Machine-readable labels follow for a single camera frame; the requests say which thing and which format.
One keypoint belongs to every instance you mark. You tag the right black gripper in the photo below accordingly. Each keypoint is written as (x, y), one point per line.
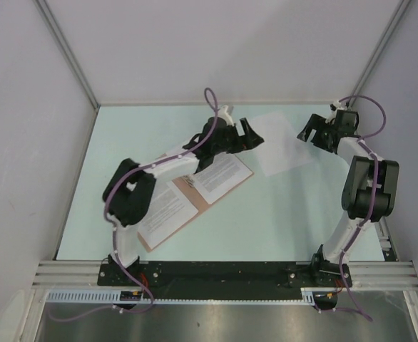
(317, 122)

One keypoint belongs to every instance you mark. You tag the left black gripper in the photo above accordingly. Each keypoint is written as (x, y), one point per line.
(252, 140)

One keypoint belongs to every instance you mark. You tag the printed paper sheet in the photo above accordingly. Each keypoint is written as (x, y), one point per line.
(281, 151)
(223, 175)

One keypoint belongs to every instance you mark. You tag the printed paper sheet top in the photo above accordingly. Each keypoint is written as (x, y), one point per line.
(223, 175)

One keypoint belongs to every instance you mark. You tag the printed paper sheet under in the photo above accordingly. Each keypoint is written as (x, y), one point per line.
(169, 210)

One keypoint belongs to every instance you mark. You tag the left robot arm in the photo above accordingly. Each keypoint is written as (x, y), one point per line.
(128, 195)

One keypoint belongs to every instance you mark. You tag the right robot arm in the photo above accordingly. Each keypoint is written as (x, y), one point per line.
(326, 267)

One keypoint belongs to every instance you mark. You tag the aluminium rail right side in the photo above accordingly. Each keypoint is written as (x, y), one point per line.
(368, 194)

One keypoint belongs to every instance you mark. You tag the aluminium frame post right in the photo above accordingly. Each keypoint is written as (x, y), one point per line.
(390, 29)

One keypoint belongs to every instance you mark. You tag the aluminium frame post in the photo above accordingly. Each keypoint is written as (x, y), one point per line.
(64, 47)
(390, 29)

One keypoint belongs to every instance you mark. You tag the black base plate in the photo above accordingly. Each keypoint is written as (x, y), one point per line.
(222, 279)

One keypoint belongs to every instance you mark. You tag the aluminium frame post left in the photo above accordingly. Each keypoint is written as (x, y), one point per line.
(64, 47)

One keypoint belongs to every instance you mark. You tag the white cable duct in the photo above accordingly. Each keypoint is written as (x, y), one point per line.
(130, 297)

